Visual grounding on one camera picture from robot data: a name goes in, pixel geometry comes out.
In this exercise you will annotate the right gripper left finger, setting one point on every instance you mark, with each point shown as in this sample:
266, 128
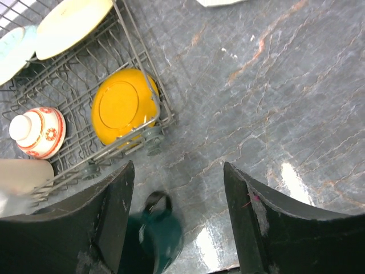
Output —
81, 234

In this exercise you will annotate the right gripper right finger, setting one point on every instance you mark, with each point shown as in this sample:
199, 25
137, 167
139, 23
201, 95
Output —
275, 233

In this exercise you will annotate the beige paper cup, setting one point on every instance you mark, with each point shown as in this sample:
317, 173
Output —
21, 176

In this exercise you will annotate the red patterned small bowl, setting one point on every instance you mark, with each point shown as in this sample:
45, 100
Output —
39, 132

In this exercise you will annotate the yellow patterned plate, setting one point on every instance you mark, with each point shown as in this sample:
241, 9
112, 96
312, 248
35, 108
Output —
122, 103

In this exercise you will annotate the mint green plate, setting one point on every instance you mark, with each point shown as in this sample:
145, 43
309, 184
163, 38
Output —
17, 48

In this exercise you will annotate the beige bird plate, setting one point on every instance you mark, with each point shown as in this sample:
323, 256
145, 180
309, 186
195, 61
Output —
67, 24

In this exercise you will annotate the dark green mug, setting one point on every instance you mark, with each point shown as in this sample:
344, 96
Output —
153, 238

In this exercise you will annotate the crumpled white printed cloth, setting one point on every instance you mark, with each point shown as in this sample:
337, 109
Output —
217, 3

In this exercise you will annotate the grey wire dish rack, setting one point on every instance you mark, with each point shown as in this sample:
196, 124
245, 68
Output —
69, 83

